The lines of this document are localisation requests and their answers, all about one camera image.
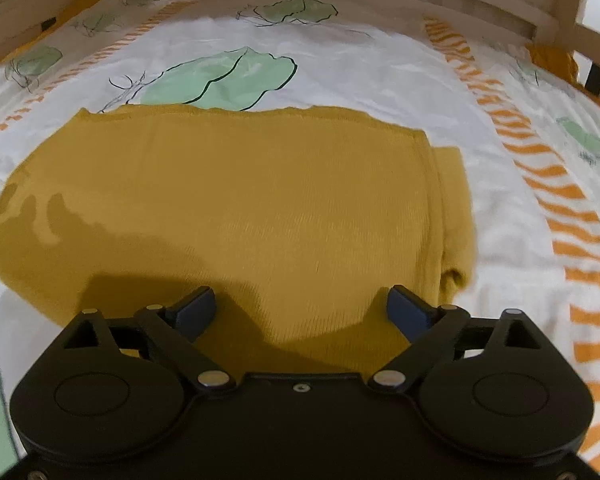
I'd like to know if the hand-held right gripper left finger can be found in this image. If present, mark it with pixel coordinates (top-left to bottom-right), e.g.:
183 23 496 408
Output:
49 285 237 396

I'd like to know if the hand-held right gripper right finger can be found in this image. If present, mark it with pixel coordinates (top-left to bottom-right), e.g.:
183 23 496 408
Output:
367 284 557 394

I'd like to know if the white leaf-print striped blanket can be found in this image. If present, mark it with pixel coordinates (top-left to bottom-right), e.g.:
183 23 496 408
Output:
0 0 600 476

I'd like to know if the mustard yellow knit sweater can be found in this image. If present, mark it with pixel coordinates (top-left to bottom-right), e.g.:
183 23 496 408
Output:
0 104 477 377

